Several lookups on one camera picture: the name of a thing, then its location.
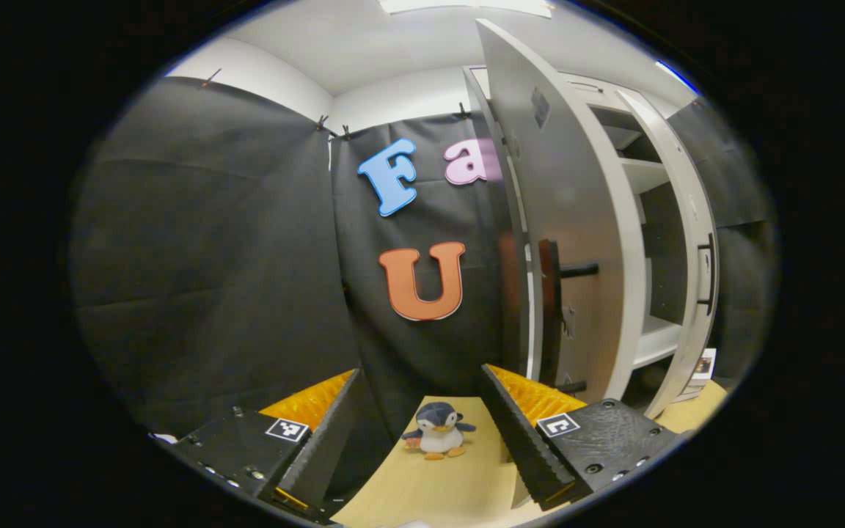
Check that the white and grey cabinet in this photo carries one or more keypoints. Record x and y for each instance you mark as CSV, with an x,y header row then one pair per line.
x,y
653,341

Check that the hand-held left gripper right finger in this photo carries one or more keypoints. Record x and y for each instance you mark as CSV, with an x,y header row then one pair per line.
x,y
518,433

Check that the black backdrop cloth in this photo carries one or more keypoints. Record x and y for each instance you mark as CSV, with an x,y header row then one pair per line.
x,y
745,279
210,257

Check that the printed paper booklet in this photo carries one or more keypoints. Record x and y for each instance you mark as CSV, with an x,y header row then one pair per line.
x,y
701,367

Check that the ceiling light panel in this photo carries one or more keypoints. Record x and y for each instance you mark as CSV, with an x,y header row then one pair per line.
x,y
466,6

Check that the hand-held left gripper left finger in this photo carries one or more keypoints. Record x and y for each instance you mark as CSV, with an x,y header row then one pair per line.
x,y
323,440

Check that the white cabinet door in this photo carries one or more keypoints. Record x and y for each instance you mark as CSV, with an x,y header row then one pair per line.
x,y
576,205
686,191

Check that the penguin plush toy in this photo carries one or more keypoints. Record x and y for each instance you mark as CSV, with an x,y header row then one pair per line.
x,y
439,433

